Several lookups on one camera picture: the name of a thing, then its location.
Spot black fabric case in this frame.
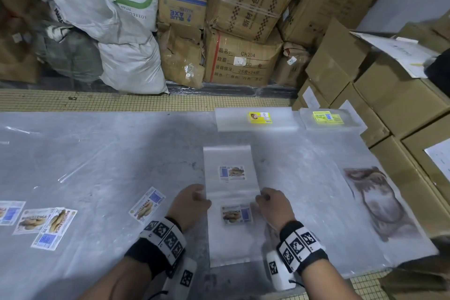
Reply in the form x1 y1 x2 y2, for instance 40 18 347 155
423 48 450 88

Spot small labelled brown box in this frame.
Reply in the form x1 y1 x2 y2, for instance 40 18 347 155
272 42 312 88

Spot bag pack with green label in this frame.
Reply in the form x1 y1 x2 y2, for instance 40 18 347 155
299 108 368 132

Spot plain white sack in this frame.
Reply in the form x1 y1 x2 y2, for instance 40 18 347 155
97 34 169 96

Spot grey table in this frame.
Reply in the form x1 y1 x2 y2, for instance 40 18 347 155
0 110 438 300

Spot low cardboard box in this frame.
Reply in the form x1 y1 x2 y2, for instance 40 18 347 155
0 34 41 84

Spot torn brown cardboard box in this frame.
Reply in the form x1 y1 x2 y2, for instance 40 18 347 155
157 22 206 90

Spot crumpled white sack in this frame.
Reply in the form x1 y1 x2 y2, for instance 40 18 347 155
45 0 152 45

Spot cardboard box with red print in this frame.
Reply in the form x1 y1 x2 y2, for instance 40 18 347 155
203 27 284 88

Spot open box of red sheets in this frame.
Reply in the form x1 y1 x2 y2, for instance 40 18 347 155
378 234 450 300

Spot clear bags with labels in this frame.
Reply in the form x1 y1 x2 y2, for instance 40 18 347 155
0 124 168 253

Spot person's right hand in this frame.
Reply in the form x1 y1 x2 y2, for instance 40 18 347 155
255 187 297 234

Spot cardboard box with blue stripe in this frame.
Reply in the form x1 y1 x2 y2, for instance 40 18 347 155
157 0 208 28

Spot dark cardboard box red marks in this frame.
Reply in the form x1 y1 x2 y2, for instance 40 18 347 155
0 0 53 33

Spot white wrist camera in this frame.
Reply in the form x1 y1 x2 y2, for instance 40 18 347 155
161 257 197 300
265 249 297 292

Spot person's left hand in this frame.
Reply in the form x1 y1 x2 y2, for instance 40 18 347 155
165 183 212 233

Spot black marker wristband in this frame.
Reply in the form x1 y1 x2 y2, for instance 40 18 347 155
277 220 330 274
125 217 187 278

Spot grey-green sack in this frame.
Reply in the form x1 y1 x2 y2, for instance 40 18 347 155
33 22 105 83

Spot cardboard boxes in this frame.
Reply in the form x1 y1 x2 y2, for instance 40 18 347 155
292 11 450 237

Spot stack of clear bags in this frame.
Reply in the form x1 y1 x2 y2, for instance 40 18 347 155
203 145 263 269

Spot large brown cardboard box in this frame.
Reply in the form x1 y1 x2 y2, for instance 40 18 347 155
279 0 379 47

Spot white cardboard sheet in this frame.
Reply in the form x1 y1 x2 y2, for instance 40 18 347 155
350 30 440 79

